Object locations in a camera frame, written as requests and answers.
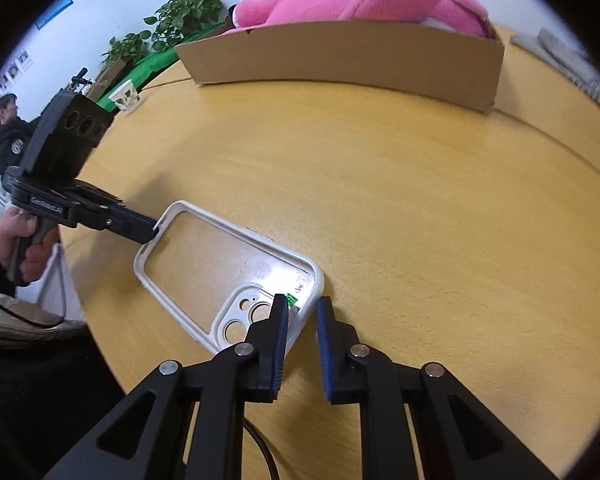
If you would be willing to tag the pink bear plush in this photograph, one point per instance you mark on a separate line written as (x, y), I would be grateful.
(467, 17)

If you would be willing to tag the blue framed wall poster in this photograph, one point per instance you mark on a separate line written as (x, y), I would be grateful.
(55, 8)

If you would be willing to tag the green potted plant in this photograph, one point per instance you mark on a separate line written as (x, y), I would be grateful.
(172, 23)

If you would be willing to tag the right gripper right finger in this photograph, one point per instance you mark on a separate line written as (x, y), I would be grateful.
(416, 422)

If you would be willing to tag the paper cup with leaf print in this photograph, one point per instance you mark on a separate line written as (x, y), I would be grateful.
(125, 97)

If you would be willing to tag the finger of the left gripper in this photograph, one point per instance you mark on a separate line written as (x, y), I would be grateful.
(124, 222)

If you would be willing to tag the brown cardboard box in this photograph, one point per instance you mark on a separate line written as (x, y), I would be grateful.
(442, 65)

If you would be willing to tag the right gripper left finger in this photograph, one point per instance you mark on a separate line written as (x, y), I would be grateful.
(187, 422)

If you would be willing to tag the white clear phone case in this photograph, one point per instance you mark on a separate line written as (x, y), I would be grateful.
(216, 278)

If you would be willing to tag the person in black jacket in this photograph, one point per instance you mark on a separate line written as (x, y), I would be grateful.
(15, 133)

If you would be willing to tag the grey folded cloth bag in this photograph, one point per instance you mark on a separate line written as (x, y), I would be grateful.
(573, 65)

